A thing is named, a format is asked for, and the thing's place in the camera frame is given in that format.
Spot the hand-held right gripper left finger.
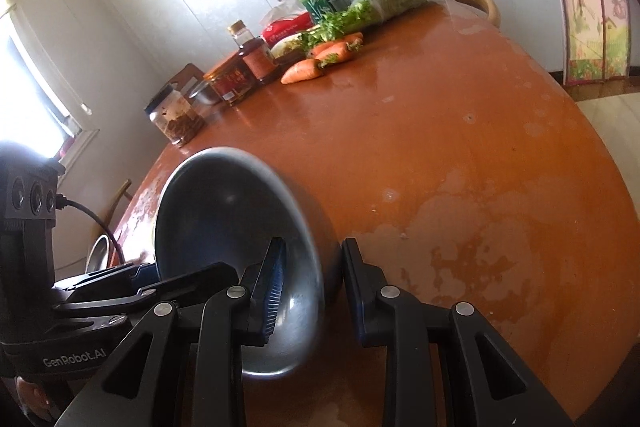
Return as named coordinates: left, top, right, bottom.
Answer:
left=55, top=237, right=288, bottom=427

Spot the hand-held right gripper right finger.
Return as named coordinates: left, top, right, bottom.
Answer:
left=340, top=238, right=576, bottom=427

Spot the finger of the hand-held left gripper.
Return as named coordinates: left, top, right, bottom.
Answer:
left=55, top=261, right=240, bottom=314
left=55, top=262, right=161, bottom=304

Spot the person's left hand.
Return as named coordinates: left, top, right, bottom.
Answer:
left=15, top=378, right=51, bottom=413

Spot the black-lidded clear jar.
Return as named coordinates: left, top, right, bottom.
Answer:
left=144, top=83, right=206, bottom=146

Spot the window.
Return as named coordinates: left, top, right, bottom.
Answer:
left=0, top=0, right=101, bottom=168

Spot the small steel bowl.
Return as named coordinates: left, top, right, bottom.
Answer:
left=187, top=79, right=221, bottom=106

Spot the red-labelled jar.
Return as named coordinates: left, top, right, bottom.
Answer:
left=202, top=52, right=256, bottom=106

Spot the slatted wooden chair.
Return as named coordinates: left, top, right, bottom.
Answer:
left=162, top=63, right=206, bottom=100

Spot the brown sauce bottle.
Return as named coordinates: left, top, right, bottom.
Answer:
left=227, top=20, right=280, bottom=85

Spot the yellow food packet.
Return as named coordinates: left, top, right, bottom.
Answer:
left=271, top=34, right=308, bottom=59

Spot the red and white packet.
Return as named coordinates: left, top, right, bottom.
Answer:
left=260, top=12, right=315, bottom=48

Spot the round-backed wooden chair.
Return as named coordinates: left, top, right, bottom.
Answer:
left=442, top=0, right=502, bottom=28

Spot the black cable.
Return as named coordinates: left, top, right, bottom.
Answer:
left=55, top=194, right=126, bottom=265

